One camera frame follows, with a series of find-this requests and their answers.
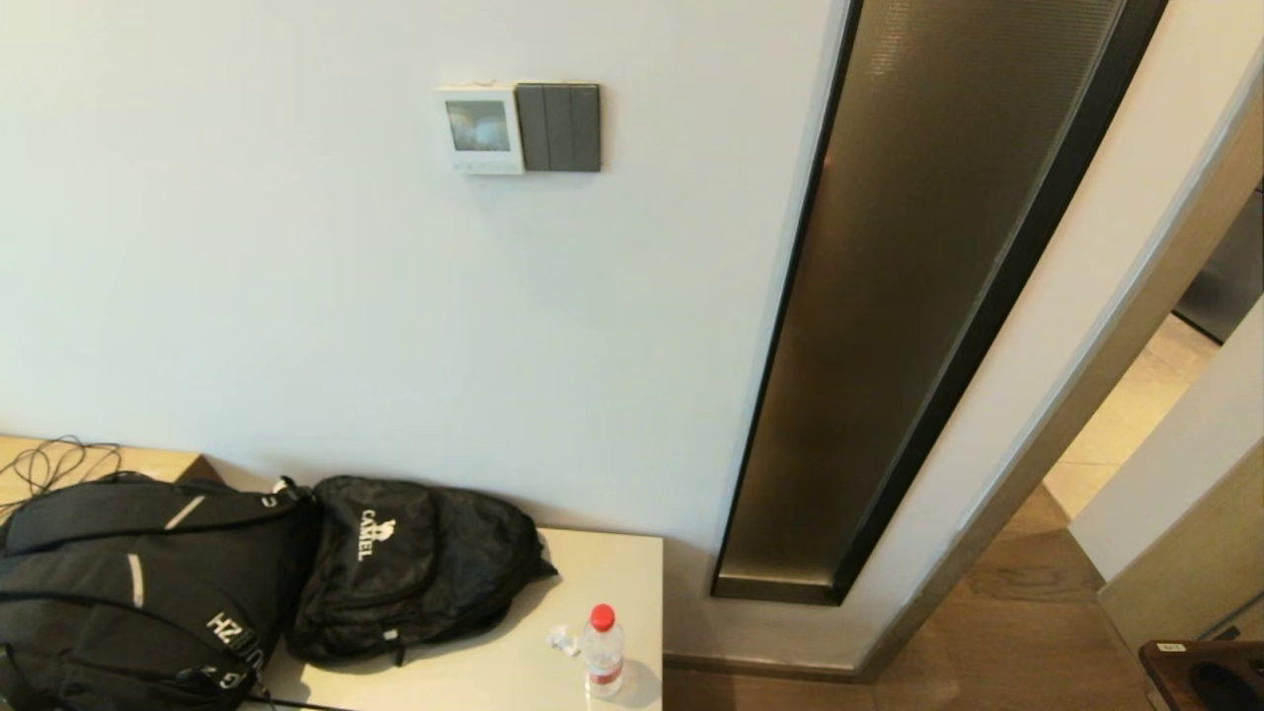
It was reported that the dark grey appliance beyond doorway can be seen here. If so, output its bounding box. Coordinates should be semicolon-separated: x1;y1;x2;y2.
1173;183;1264;345

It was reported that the clear water bottle red cap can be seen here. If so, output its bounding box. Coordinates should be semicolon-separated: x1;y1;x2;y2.
581;603;626;700

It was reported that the beige wooden cabinet side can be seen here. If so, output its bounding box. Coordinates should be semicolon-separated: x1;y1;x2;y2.
1098;449;1264;653

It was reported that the white wall thermostat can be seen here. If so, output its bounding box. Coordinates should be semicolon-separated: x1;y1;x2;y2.
435;84;525;177

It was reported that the dark brown wooden object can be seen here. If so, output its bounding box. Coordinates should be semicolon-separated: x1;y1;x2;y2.
1139;639;1264;711

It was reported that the grey triple wall switch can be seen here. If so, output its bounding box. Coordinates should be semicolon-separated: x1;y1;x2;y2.
514;82;602;174

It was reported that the black Camel logo backpack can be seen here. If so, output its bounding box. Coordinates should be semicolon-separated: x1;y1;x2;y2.
284;475;559;668

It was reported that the large black backpack white lettering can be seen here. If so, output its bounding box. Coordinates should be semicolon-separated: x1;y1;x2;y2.
0;472;322;711

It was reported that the grey brown door frame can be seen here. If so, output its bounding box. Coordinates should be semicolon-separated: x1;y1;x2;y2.
854;59;1264;684

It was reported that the thin black cable coil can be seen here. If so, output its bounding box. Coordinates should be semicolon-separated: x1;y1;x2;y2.
0;434;124;516

